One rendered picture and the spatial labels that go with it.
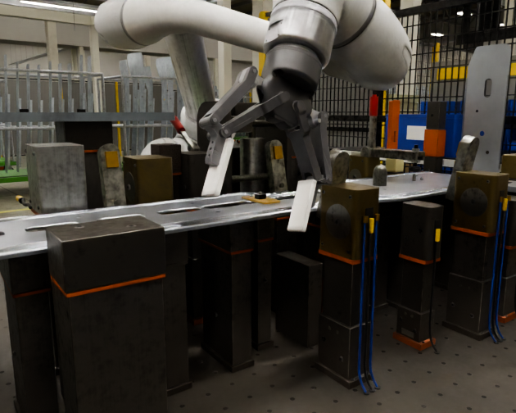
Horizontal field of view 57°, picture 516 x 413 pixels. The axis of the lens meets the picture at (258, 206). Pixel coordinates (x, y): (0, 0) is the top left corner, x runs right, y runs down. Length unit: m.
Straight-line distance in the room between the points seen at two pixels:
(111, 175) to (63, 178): 0.09
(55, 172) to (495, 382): 0.84
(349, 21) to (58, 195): 0.54
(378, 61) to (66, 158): 0.53
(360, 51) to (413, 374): 0.57
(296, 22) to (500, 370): 0.72
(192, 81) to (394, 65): 0.75
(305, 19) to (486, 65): 0.88
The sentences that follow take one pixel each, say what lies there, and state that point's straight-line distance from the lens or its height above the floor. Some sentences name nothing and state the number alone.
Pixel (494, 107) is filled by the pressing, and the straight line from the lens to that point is 1.43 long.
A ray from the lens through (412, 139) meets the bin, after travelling 1.68.
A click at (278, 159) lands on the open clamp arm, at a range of 1.09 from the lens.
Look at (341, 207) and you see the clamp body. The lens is 0.79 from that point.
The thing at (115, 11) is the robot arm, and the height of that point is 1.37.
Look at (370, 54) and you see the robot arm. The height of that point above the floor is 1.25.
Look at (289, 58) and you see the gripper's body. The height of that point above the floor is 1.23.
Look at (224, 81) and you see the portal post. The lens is 8.08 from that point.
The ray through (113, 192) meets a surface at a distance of 0.91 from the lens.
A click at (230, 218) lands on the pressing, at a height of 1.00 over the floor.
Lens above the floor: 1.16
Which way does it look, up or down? 11 degrees down
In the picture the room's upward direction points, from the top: straight up
